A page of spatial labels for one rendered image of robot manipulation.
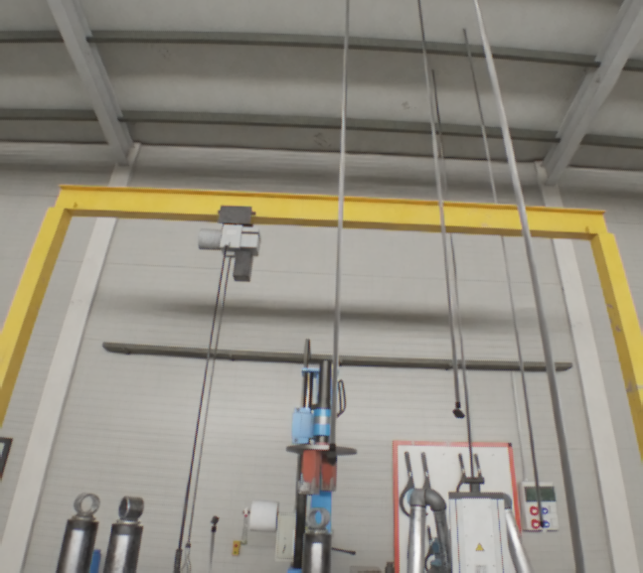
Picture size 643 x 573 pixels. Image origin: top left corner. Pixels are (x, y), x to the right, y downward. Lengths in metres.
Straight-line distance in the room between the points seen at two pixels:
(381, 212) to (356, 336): 2.42
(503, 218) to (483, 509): 2.56
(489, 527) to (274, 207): 3.05
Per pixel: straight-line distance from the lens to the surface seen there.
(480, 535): 3.37
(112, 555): 3.78
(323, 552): 3.93
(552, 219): 4.84
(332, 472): 4.13
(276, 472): 6.01
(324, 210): 4.34
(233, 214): 4.27
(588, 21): 7.28
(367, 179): 7.60
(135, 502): 3.78
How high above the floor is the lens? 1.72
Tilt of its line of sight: 29 degrees up
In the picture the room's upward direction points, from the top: 2 degrees clockwise
